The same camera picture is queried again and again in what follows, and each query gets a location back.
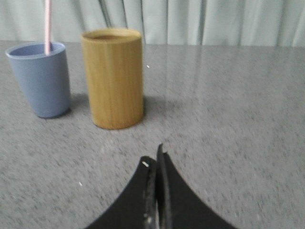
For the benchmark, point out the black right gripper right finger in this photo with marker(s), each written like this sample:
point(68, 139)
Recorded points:
point(178, 206)

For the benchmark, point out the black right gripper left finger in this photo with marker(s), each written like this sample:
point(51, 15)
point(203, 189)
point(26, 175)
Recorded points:
point(135, 207)

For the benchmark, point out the blue plastic cup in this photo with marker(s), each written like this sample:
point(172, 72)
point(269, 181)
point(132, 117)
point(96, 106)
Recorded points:
point(43, 78)

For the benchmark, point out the pink chopstick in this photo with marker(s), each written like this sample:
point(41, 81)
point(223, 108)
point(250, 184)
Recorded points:
point(47, 39)

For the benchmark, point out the bamboo cylinder holder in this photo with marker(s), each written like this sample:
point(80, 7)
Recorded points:
point(113, 65)

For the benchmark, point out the white curtain backdrop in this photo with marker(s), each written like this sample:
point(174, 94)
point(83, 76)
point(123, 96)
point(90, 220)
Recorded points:
point(192, 22)

